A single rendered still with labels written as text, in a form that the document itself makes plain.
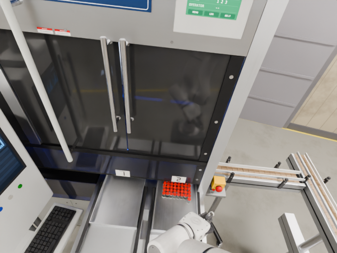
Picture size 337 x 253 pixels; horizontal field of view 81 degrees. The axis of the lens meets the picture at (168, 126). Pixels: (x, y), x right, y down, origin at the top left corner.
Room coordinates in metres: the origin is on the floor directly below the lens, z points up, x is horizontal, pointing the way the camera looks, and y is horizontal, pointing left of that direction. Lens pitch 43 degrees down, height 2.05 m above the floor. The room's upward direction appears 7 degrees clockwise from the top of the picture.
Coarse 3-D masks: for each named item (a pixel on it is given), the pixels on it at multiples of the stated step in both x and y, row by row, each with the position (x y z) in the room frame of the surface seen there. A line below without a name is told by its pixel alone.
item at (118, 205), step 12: (108, 180) 0.68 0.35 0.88; (120, 180) 0.69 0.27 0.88; (132, 180) 0.70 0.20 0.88; (144, 180) 0.69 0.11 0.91; (108, 192) 0.60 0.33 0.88; (120, 192) 0.61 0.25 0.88; (132, 192) 0.62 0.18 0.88; (96, 204) 0.50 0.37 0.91; (108, 204) 0.52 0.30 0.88; (120, 204) 0.53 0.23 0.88; (132, 204) 0.54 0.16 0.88; (96, 216) 0.45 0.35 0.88; (108, 216) 0.45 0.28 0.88; (120, 216) 0.46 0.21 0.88; (132, 216) 0.47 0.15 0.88; (132, 228) 0.40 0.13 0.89
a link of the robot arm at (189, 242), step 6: (186, 240) 0.19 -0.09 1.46; (192, 240) 0.19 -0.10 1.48; (198, 240) 0.19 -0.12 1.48; (180, 246) 0.17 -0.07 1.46; (186, 246) 0.17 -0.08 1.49; (192, 246) 0.16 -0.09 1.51; (198, 246) 0.16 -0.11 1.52; (204, 246) 0.16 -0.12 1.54; (210, 246) 0.16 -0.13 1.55; (180, 252) 0.16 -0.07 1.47; (186, 252) 0.15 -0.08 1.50; (192, 252) 0.15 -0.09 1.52; (198, 252) 0.14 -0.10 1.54; (204, 252) 0.14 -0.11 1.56
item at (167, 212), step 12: (156, 192) 0.64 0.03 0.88; (192, 192) 0.67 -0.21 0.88; (156, 204) 0.56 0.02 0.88; (168, 204) 0.57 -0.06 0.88; (180, 204) 0.57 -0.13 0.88; (192, 204) 0.58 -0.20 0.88; (156, 216) 0.48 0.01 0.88; (168, 216) 0.49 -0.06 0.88; (180, 216) 0.50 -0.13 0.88; (156, 228) 0.42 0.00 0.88; (168, 228) 0.43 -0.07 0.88
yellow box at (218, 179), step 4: (216, 176) 0.71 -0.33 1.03; (220, 176) 0.71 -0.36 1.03; (224, 176) 0.71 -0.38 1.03; (212, 180) 0.70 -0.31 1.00; (216, 180) 0.68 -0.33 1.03; (220, 180) 0.68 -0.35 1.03; (224, 180) 0.69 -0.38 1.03; (212, 184) 0.67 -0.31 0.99; (216, 184) 0.66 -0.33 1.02; (220, 184) 0.66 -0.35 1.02; (224, 184) 0.66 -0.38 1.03; (212, 188) 0.66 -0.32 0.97
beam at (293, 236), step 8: (280, 216) 0.77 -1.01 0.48; (288, 216) 0.74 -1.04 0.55; (280, 224) 0.72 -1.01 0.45; (288, 224) 0.68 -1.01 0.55; (296, 224) 0.69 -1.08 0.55; (288, 232) 0.63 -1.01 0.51; (296, 232) 0.62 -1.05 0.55; (288, 240) 0.59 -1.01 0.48; (296, 240) 0.57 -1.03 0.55; (304, 240) 0.57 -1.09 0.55; (288, 248) 0.54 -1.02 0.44; (296, 248) 0.52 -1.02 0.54
